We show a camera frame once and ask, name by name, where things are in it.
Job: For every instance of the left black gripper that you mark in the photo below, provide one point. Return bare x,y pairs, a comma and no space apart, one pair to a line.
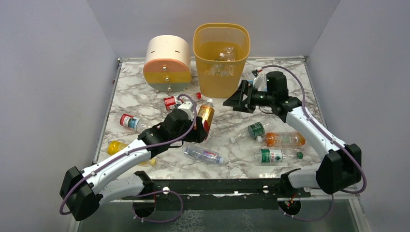
198,133

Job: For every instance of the orange label clear bottle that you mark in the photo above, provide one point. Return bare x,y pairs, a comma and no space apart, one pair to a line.
292,139

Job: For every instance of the gold red drink bottle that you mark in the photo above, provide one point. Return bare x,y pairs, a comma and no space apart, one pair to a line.
206,112

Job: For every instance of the clear bottle green label angled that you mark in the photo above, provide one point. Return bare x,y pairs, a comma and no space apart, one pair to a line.
251,132

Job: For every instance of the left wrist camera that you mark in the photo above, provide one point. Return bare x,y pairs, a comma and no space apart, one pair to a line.
189,108

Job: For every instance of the dark green tinted bottle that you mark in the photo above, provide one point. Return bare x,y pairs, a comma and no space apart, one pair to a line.
221,70

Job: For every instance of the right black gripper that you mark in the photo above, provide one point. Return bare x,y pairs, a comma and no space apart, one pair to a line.
244,97

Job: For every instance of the clear bottle red cap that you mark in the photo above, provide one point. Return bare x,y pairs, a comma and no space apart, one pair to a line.
172,102

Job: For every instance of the clear bottle red blue label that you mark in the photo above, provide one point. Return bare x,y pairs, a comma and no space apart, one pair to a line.
132,122

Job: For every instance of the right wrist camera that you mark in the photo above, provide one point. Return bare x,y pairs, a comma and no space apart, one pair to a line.
259,79

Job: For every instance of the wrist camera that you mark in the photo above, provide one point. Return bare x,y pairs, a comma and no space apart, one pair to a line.
259,79
189,108

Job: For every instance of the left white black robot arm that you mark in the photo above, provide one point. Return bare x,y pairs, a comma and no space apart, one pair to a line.
84,191

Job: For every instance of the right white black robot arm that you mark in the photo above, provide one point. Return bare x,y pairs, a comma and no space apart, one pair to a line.
340,165

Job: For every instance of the clear bottle green cestbon label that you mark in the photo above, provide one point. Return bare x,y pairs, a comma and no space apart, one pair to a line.
275,155

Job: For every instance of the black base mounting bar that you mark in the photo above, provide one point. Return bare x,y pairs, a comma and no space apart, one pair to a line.
215,194

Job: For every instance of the yellow drink bottle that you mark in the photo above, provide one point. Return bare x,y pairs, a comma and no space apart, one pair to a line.
117,145

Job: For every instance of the round pink yellow drawer box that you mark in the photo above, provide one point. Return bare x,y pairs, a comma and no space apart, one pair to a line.
167,63

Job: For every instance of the small blue tinted water bottle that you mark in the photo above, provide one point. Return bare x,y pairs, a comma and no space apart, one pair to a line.
199,153

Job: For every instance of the yellow mesh waste bin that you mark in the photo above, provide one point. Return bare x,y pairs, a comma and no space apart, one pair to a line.
208,41

